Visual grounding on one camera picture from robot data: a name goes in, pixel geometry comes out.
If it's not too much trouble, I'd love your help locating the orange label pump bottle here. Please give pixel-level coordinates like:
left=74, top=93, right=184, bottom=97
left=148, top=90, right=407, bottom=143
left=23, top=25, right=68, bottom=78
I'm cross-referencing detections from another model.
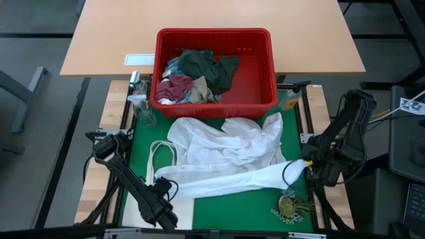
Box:
left=278, top=80, right=311, bottom=112

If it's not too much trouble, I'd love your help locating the dark green garment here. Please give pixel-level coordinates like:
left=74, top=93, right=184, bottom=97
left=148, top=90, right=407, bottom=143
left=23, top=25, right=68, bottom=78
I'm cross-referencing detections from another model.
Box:
left=178, top=49, right=240, bottom=96

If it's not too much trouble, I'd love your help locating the black aluminium rig frame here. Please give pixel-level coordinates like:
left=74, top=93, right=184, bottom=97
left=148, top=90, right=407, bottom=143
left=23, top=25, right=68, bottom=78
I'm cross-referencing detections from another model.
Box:
left=74, top=78, right=355, bottom=239

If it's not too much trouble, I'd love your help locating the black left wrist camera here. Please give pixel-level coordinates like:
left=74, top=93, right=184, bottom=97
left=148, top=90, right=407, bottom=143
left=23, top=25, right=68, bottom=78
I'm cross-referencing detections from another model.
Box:
left=151, top=177, right=172, bottom=197

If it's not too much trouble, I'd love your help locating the maroon garment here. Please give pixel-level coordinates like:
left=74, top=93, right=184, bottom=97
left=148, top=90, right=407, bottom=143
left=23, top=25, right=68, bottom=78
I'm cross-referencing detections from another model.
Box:
left=155, top=74, right=195, bottom=103

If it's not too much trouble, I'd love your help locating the succulent plant in dark pot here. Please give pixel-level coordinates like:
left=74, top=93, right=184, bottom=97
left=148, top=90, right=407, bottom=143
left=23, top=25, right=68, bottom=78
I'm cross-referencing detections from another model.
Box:
left=270, top=191, right=316, bottom=225

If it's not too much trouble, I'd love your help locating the red plastic laundry bin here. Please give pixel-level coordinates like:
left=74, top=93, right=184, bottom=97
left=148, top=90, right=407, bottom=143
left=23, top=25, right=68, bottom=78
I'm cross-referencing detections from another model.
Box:
left=149, top=27, right=279, bottom=120

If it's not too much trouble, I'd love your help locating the beige garment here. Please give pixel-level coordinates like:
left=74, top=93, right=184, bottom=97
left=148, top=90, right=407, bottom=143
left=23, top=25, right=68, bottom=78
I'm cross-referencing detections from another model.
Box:
left=189, top=75, right=220, bottom=104

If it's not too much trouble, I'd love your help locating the clear spray bottle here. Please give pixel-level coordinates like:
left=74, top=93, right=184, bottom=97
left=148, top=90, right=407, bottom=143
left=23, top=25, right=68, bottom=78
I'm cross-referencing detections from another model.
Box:
left=127, top=94, right=157, bottom=129

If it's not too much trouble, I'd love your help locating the blue patterned garment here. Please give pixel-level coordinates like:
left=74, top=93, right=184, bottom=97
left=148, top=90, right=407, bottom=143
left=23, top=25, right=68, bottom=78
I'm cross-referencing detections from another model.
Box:
left=161, top=56, right=182, bottom=80

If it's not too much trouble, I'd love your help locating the black keyboard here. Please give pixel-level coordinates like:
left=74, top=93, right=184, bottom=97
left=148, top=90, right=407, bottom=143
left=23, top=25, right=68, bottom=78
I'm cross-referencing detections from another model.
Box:
left=402, top=182, right=425, bottom=235

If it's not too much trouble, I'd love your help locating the white button shirt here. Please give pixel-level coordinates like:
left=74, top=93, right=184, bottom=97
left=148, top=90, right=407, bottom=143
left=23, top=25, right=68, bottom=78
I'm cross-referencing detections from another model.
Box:
left=154, top=112, right=308, bottom=200

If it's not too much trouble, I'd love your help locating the clear bottle green cap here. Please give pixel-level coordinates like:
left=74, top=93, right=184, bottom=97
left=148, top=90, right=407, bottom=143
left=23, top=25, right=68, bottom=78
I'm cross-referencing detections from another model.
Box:
left=129, top=70, right=149, bottom=97

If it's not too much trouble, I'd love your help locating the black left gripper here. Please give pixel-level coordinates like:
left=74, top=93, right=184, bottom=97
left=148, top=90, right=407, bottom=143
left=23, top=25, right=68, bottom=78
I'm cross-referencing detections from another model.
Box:
left=137, top=189, right=179, bottom=233

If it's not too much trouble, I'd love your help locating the white fiducial marker tag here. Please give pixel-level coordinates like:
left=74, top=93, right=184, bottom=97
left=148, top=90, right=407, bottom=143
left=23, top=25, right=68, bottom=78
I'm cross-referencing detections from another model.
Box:
left=400, top=97, right=425, bottom=116

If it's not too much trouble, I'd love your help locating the dark grey side desk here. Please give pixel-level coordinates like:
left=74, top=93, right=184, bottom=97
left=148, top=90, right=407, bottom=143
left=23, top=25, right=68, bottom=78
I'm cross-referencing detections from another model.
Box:
left=388, top=84, right=425, bottom=183

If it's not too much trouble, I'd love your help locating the white desk grommet plate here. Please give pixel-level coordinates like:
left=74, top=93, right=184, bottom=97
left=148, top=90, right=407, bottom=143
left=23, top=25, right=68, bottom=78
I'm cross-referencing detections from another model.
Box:
left=124, top=53, right=156, bottom=66

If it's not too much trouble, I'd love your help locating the light wooden desk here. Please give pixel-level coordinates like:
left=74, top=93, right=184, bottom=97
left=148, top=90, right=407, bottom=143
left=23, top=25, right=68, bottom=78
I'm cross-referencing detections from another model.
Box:
left=59, top=0, right=366, bottom=77

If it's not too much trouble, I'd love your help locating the silver metal rail plate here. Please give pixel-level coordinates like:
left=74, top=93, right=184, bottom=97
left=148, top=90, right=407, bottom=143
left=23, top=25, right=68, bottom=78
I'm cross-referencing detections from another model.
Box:
left=103, top=228, right=143, bottom=239
left=288, top=232, right=328, bottom=239

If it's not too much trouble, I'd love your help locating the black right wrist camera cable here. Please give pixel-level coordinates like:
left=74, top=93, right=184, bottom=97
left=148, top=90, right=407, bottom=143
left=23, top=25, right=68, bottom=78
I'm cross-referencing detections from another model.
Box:
left=282, top=160, right=303, bottom=187

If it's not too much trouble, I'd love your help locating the cream folded cloth pile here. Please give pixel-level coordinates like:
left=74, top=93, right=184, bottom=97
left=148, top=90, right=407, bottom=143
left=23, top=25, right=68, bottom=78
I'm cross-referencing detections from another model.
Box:
left=121, top=139, right=195, bottom=230

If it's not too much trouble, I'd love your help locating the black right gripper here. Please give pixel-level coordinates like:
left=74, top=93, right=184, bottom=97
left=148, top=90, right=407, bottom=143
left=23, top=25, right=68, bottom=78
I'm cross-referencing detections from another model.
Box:
left=304, top=151, right=346, bottom=189

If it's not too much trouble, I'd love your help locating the grey metal desk leg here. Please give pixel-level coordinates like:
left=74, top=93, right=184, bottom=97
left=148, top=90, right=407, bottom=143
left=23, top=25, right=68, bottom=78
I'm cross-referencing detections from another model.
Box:
left=0, top=66, right=49, bottom=134

